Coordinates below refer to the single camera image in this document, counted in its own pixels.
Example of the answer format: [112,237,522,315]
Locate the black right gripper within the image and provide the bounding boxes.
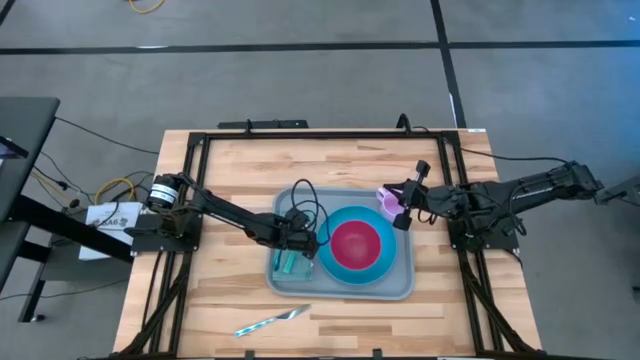
[382,160,442,232]

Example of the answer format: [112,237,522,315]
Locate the pink plastic cup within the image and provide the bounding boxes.
[375,186,406,224]

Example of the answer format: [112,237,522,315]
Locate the teal cloth napkin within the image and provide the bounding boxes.
[271,249,315,282]

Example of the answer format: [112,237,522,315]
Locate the blue round plate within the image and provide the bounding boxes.
[318,204,399,286]

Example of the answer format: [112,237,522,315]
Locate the magenta plastic bowl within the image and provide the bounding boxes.
[330,220,383,271]

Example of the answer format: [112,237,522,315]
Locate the striped handle knife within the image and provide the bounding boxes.
[233,303,312,339]

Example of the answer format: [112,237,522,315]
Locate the grey plastic tray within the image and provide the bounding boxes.
[265,187,416,301]

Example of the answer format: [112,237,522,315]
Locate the black power strip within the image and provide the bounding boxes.
[217,118,310,130]

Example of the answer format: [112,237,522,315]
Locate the white labelled box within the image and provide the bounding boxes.
[78,201,144,262]

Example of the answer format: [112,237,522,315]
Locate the grey equipment stand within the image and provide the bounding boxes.
[599,173,640,206]

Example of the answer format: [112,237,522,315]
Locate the black side desk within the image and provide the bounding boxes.
[0,97,134,324]

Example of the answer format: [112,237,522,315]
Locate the dark screen device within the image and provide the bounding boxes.
[0,135,30,160]

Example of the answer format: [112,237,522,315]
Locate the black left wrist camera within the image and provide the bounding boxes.
[284,208,310,230]

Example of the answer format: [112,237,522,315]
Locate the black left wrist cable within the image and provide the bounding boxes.
[289,178,332,246]

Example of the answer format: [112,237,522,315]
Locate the black aluminium table frame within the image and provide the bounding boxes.
[119,128,539,359]

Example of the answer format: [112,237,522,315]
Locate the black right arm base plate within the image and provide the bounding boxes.
[446,209,520,251]

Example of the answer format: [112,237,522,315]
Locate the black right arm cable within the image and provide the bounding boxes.
[458,145,571,164]

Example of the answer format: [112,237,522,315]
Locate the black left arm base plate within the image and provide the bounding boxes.
[130,212,204,253]

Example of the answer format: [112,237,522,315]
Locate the yellow cable loop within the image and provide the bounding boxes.
[94,177,136,204]

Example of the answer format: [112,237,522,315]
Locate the long black floor cable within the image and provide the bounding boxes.
[53,115,160,155]

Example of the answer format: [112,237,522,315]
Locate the yellow floor cable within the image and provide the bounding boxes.
[127,0,166,15]

